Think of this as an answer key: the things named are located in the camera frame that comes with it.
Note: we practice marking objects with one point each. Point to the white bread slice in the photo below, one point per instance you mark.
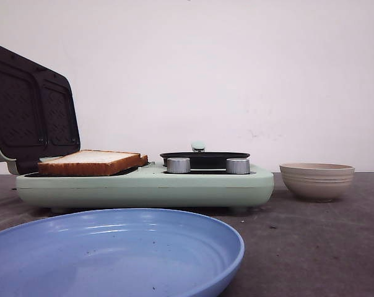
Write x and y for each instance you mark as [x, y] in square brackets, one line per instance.
[90, 163]
[143, 160]

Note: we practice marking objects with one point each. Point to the beige ceramic bowl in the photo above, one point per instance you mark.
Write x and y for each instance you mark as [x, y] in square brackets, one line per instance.
[317, 181]

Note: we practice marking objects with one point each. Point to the mint green sandwich maker lid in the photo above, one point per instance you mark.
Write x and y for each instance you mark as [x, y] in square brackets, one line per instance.
[37, 114]

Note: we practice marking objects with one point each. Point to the mint green breakfast maker base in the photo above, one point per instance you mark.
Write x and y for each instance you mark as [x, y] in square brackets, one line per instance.
[148, 186]

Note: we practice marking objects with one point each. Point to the silver left control knob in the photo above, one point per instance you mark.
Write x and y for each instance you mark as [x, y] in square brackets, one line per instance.
[178, 165]

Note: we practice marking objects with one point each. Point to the silver control knob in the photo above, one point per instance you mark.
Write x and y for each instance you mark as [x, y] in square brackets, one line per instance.
[178, 165]
[238, 166]

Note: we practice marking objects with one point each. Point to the silver right control knob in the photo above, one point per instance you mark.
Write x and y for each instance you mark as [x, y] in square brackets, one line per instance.
[238, 166]

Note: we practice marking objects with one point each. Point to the blue plate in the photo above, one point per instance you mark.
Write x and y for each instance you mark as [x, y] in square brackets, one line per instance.
[120, 252]

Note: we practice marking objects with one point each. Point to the black frying pan green handle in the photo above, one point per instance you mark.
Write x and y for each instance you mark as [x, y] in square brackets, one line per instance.
[203, 160]

